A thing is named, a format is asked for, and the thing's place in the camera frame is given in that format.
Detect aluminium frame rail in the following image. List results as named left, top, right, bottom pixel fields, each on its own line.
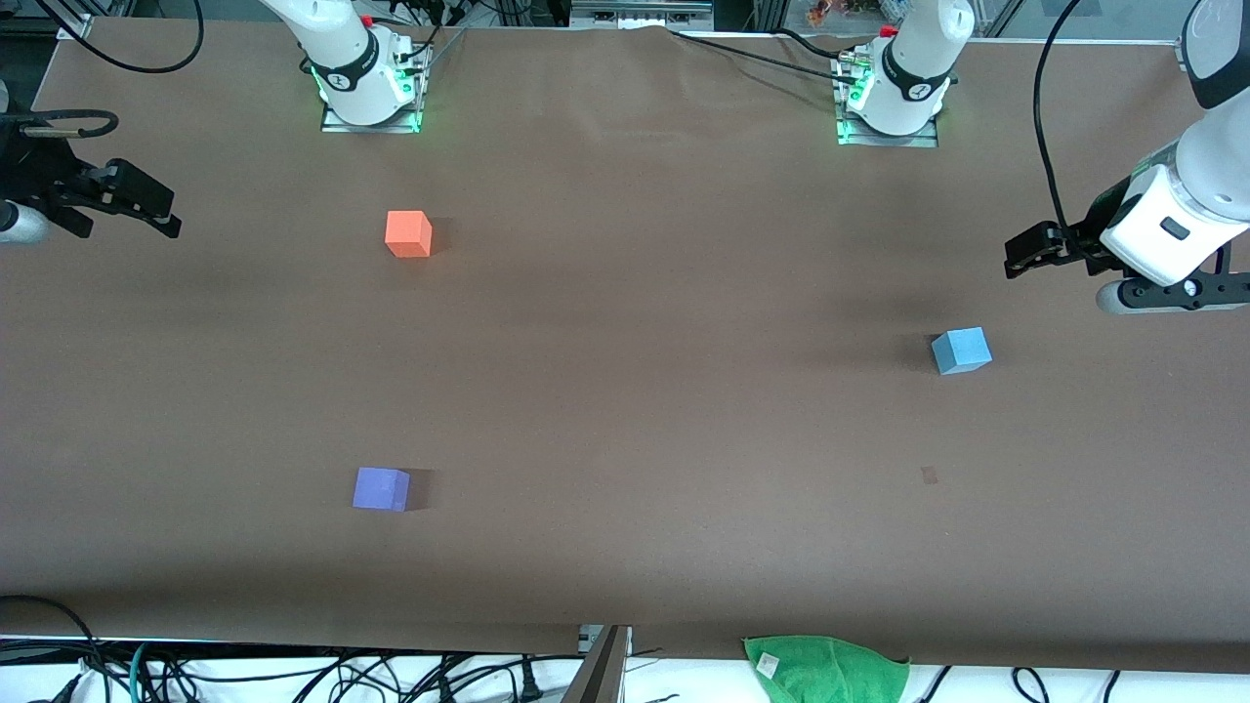
left=571, top=0, right=715, bottom=30

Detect orange toy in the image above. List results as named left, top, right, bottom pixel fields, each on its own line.
left=806, top=0, right=880, bottom=26

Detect green microfibre cloth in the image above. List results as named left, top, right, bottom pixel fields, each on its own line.
left=743, top=636, right=911, bottom=703

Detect purple foam block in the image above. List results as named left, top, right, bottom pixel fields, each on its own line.
left=353, top=467, right=411, bottom=513

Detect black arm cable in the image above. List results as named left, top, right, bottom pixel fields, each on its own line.
left=0, top=0, right=204, bottom=140
left=1033, top=0, right=1085, bottom=245

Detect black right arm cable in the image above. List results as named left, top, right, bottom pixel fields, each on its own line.
left=0, top=0, right=204, bottom=140

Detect blue foam block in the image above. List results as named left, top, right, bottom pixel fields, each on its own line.
left=931, top=327, right=993, bottom=377

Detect orange foam block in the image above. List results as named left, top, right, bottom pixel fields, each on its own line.
left=385, top=210, right=434, bottom=259

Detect aluminium profile bar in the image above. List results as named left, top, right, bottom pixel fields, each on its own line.
left=562, top=625, right=632, bottom=703

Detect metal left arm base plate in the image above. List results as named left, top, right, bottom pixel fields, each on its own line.
left=835, top=54, right=940, bottom=149

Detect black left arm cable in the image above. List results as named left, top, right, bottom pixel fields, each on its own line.
left=1033, top=0, right=1085, bottom=245

